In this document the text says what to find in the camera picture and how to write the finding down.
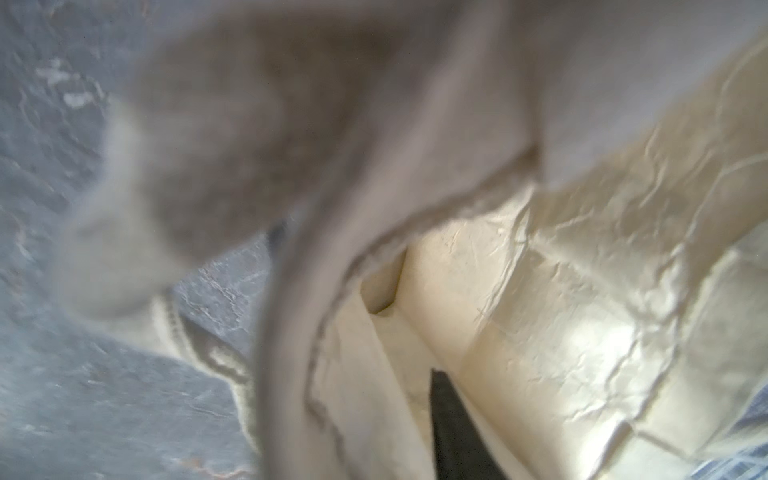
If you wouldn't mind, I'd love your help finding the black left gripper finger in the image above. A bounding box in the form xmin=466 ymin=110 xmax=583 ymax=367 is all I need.
xmin=429 ymin=369 xmax=507 ymax=480

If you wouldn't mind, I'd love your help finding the beige canvas grocery bag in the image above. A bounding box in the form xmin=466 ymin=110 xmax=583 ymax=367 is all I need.
xmin=51 ymin=1 xmax=767 ymax=479

